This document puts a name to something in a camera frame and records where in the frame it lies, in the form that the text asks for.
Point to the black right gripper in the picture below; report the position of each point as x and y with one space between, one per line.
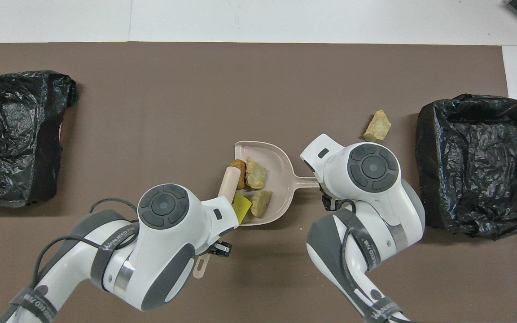
331 202

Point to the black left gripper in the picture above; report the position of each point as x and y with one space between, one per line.
221 249

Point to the yellow sponge piece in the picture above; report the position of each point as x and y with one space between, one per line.
242 208

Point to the beige plastic dustpan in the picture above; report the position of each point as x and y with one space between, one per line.
281 179

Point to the beige hand brush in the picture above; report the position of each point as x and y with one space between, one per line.
230 181

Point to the brown bread roll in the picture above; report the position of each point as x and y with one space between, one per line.
240 168

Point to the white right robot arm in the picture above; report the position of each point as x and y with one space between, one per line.
373 167

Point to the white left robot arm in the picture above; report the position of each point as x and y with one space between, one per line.
164 206

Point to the black bag lined bin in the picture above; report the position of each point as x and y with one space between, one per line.
465 179
11 121

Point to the brown table mat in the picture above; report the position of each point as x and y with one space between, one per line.
258 72

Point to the pink tray under bag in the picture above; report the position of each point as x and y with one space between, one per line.
61 132

